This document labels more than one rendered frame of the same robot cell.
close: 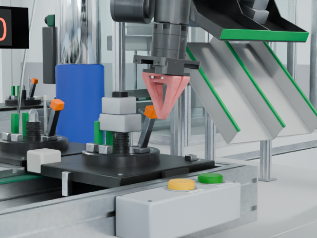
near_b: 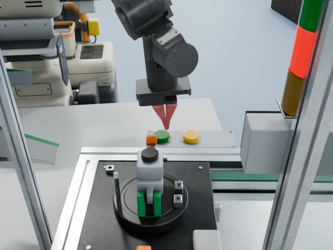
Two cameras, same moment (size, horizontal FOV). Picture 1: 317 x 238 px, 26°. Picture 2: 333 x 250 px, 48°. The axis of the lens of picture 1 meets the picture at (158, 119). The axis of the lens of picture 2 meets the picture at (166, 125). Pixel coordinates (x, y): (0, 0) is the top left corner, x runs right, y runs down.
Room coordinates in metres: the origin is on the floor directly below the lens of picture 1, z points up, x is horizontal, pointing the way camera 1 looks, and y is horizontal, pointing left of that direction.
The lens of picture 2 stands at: (1.53, 0.45, 1.50)
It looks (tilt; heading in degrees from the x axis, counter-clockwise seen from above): 35 degrees down; 228
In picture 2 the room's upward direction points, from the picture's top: straight up
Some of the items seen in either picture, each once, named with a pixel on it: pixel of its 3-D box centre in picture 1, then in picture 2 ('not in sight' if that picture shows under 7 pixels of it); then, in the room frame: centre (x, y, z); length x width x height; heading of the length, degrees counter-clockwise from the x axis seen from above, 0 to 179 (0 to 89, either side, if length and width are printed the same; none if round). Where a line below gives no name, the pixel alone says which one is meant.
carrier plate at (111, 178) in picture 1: (120, 165); (151, 206); (1.22, 0.07, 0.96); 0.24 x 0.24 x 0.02; 48
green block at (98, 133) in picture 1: (98, 134); (157, 204); (1.24, 0.11, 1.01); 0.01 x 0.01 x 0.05; 48
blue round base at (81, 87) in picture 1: (80, 106); not in sight; (2.20, 0.25, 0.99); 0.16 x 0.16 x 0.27
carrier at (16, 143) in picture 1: (33, 127); not in sight; (1.39, 0.26, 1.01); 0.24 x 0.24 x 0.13; 48
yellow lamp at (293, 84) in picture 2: not in sight; (306, 90); (1.16, 0.28, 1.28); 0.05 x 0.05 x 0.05
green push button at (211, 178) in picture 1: (210, 181); (161, 137); (1.07, -0.08, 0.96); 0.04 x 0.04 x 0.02
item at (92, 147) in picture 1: (92, 147); (178, 201); (1.20, 0.12, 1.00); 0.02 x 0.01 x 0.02; 48
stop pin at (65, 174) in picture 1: (67, 183); (216, 212); (1.13, 0.15, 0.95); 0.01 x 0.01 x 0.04; 48
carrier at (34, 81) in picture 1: (22, 93); not in sight; (2.69, 0.53, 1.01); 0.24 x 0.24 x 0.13; 48
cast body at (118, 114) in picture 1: (116, 110); (150, 171); (1.23, 0.08, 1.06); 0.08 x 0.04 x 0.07; 48
